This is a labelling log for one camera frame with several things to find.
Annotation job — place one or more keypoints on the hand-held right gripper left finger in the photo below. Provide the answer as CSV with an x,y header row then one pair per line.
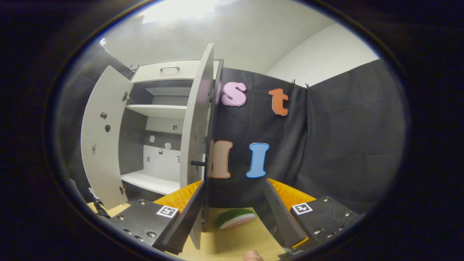
x,y
188,217

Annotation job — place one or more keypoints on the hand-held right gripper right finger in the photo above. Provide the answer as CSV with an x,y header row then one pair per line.
x,y
282,217

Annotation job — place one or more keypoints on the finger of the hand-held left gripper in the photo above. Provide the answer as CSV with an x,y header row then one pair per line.
x,y
98,203

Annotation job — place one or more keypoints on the white door with camera sticker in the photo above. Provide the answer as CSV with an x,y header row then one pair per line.
x,y
105,163

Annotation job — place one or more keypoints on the white door with headphones sticker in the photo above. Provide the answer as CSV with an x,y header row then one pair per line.
x,y
195,127

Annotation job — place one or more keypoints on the white cabinet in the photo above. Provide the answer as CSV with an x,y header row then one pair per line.
x,y
159,163

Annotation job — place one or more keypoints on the white cabinet shelf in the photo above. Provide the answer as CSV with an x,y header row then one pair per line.
x,y
159,110

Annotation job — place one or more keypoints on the white cabinet drawer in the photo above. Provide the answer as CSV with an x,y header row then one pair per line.
x,y
156,72

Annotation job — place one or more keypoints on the toy watermelon slice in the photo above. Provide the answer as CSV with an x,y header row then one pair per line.
x,y
233,217

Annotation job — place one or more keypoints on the black backdrop cloth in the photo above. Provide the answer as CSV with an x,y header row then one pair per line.
x,y
344,145

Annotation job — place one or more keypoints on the ceiling light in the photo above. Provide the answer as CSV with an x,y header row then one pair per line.
x,y
177,11

